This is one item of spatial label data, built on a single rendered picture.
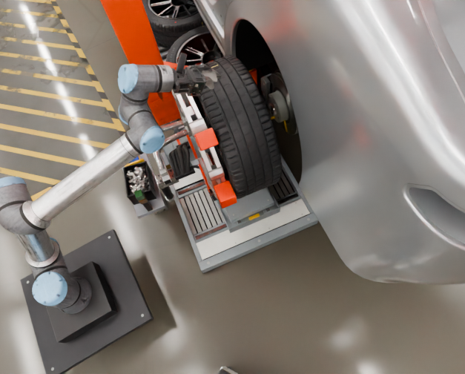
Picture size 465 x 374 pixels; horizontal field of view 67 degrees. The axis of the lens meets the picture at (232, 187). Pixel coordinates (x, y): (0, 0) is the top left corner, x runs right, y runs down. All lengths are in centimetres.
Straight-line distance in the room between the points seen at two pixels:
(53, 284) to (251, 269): 115
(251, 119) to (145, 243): 137
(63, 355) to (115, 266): 51
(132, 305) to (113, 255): 32
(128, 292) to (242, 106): 124
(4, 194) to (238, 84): 96
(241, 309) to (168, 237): 69
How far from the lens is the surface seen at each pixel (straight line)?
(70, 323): 213
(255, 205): 222
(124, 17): 175
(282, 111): 175
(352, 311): 234
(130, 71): 121
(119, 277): 217
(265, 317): 227
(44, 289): 192
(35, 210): 137
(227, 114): 142
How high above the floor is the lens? 226
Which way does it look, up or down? 63 degrees down
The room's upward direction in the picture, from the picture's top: 11 degrees counter-clockwise
